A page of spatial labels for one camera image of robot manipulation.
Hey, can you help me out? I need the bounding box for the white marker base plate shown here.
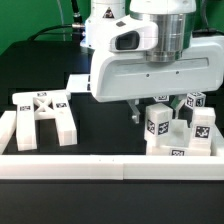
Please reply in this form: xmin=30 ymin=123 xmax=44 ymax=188
xmin=66 ymin=74 xmax=90 ymax=93

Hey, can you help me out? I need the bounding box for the white fence rail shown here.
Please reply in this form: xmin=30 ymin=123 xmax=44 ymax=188
xmin=0 ymin=155 xmax=224 ymax=180
xmin=0 ymin=111 xmax=16 ymax=155
xmin=211 ymin=127 xmax=224 ymax=157

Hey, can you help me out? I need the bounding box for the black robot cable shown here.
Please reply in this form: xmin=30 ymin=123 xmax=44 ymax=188
xmin=27 ymin=0 xmax=87 ymax=42

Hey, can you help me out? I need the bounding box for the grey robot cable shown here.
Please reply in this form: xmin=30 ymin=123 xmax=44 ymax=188
xmin=55 ymin=0 xmax=66 ymax=42

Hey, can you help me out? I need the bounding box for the white right fence rail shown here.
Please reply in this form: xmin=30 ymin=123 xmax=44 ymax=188
xmin=211 ymin=127 xmax=224 ymax=157

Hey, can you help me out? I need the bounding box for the white chair back frame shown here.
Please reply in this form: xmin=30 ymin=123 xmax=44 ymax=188
xmin=12 ymin=89 xmax=77 ymax=151

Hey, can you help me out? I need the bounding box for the white chair seat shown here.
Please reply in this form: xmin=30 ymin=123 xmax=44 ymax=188
xmin=146 ymin=119 xmax=211 ymax=156

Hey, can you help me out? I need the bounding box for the white left fence rail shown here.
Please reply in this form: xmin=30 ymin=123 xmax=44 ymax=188
xmin=0 ymin=111 xmax=16 ymax=155

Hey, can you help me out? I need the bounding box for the white tagged cube far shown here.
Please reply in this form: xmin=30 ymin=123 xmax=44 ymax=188
xmin=185 ymin=92 xmax=206 ymax=109

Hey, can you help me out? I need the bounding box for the white front fence rail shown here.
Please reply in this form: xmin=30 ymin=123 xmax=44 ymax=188
xmin=0 ymin=155 xmax=224 ymax=180

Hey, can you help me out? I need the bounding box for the white tagged cube near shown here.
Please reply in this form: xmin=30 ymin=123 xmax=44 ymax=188
xmin=154 ymin=96 xmax=169 ymax=102

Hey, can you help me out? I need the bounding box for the white tagged cube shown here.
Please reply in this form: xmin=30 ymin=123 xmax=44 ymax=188
xmin=154 ymin=96 xmax=169 ymax=102
xmin=185 ymin=92 xmax=206 ymax=109

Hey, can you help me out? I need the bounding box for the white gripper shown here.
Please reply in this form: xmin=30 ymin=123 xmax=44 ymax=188
xmin=90 ymin=18 xmax=224 ymax=124

